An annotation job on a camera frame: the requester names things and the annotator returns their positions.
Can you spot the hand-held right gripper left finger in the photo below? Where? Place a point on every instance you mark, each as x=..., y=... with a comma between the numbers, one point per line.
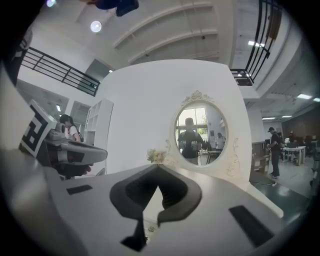
x=100, y=212

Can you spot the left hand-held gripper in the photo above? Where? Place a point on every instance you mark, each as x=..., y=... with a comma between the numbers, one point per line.
x=35, y=127

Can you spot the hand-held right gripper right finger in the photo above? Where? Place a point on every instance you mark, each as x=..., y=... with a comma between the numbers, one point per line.
x=212, y=230

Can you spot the person's left hand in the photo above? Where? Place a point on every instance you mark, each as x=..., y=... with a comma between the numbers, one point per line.
x=75, y=171

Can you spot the white bookshelf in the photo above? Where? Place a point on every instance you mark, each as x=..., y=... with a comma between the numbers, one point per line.
x=98, y=120

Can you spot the peach and white flower bouquet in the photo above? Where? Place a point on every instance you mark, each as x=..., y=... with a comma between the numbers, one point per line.
x=156, y=155

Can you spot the black balcony railing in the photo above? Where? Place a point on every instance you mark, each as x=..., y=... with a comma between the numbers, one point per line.
x=62, y=71
x=257, y=45

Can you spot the low wooden shelf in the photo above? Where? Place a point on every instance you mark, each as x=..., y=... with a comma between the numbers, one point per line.
x=260, y=160

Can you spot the round ceiling lamp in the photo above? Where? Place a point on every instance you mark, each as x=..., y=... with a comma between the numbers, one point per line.
x=50, y=2
x=96, y=26

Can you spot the rectangular ceiling light panel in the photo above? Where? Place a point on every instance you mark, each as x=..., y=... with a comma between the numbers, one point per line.
x=255, y=44
x=304, y=96

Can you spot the oval mirror with white frame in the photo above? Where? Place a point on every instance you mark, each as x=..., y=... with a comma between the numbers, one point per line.
x=200, y=135

